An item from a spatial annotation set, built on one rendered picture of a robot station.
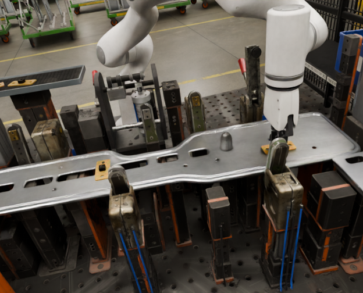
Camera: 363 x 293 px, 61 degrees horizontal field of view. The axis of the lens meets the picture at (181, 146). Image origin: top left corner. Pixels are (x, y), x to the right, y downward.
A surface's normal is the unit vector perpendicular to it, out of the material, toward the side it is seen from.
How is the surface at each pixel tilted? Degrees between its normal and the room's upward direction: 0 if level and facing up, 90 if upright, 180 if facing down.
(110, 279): 0
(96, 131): 90
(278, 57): 90
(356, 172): 0
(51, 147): 90
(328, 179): 0
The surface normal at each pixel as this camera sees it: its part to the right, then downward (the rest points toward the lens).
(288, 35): -0.20, 0.57
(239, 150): -0.11, -0.82
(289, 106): 0.18, 0.44
